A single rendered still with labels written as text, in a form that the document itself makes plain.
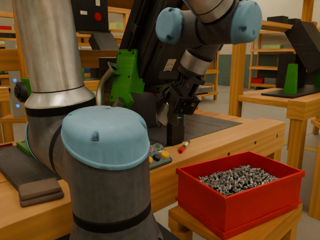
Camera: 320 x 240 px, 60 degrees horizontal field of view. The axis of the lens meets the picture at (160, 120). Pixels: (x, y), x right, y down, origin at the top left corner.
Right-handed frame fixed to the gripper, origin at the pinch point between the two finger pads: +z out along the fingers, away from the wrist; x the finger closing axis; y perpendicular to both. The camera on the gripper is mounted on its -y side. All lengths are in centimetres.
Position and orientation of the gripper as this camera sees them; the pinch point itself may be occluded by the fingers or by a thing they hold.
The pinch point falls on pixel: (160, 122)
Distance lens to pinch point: 85.7
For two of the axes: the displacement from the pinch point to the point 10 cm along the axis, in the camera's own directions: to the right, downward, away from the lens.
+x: 8.4, 0.8, 5.4
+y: 3.8, 6.2, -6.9
